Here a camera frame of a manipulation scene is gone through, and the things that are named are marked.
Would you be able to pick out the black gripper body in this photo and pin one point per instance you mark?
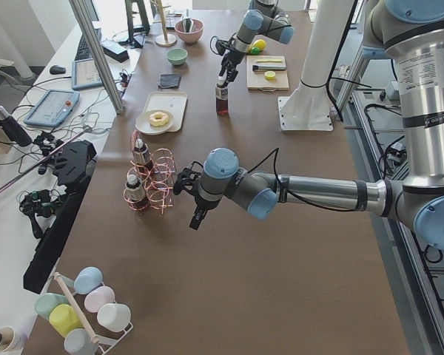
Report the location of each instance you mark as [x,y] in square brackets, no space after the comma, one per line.
[231,60]
[202,204]

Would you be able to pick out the tea bottle white cap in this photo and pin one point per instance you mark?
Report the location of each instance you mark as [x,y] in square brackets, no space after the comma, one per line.
[221,97]

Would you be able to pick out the tea bottle in rack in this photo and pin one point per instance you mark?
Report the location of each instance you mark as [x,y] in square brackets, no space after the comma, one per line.
[135,193]
[141,153]

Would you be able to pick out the cream rectangular tray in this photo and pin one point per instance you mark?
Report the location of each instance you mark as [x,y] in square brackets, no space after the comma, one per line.
[173,102]

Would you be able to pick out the wooden cutting board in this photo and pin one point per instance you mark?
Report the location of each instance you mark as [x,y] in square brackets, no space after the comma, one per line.
[256,80]

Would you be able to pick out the yellow plastic knife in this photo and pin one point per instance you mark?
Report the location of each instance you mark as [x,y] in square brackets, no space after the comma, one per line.
[269,60]

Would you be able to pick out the yellow lemon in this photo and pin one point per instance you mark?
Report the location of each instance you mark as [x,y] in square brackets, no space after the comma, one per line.
[260,44]

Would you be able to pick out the half lemon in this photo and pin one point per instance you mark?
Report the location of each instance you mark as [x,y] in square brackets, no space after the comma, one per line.
[270,75]

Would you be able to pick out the green bowl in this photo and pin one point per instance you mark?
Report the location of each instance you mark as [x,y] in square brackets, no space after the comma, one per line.
[177,56]

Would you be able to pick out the pink bowl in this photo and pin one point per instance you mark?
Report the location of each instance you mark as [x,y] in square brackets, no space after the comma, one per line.
[191,35]

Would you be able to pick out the grey folded cloth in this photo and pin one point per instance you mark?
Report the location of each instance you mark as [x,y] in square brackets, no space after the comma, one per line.
[169,81]

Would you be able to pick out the wooden mug tree stand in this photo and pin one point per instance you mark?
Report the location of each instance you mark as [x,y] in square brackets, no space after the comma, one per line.
[165,39]

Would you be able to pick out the glazed donut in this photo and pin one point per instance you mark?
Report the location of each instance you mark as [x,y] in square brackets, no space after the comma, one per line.
[158,118]

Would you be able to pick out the white round plate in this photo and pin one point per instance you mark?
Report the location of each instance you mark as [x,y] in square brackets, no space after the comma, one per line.
[143,126]

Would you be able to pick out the black small box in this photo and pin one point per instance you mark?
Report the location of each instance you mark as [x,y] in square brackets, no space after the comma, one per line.
[114,50]

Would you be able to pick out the blue cup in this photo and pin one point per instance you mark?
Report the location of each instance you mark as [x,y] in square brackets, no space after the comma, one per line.
[88,279]

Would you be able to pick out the white cup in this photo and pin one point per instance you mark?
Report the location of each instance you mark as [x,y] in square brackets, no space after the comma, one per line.
[114,316]

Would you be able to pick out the pink cup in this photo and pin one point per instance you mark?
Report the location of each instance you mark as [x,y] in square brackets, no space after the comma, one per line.
[99,297]

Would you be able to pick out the blue teach pendant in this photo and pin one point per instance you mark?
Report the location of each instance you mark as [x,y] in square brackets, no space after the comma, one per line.
[85,75]
[53,108]

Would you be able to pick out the black keyboard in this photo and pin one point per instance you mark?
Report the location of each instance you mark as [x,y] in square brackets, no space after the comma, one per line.
[83,50]

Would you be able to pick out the black computer mouse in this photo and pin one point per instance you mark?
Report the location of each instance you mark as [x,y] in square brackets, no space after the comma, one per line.
[57,70]

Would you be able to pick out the yellow cup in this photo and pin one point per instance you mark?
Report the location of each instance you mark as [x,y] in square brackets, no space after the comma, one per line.
[64,319]

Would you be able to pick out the grey cup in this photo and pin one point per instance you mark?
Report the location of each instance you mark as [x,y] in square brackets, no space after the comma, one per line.
[77,342]

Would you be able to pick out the green cup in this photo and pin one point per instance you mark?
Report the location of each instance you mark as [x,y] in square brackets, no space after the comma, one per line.
[46,303]

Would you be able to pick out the black thermos bottle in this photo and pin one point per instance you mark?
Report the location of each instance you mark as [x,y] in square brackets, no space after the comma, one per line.
[12,129]

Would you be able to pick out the paper cup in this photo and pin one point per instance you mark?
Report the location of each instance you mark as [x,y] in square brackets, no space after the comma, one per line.
[11,339]

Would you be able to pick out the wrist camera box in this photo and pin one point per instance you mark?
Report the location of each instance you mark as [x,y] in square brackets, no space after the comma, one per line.
[218,46]

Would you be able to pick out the copper wire bottle rack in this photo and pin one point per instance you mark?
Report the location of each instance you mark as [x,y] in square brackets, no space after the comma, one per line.
[157,177]

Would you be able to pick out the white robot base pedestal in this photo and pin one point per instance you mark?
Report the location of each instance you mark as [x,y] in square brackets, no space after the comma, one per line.
[308,107]

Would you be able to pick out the aluminium frame post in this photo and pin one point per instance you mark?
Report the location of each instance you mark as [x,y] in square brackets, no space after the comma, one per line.
[82,16]

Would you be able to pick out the black camera stand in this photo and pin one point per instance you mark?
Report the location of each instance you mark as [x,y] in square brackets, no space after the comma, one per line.
[52,219]

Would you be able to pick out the wooden rack handle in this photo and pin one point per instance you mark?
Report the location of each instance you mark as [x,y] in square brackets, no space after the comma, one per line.
[80,314]

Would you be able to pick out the white wire cup rack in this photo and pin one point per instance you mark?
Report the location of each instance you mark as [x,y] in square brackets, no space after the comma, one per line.
[108,340]

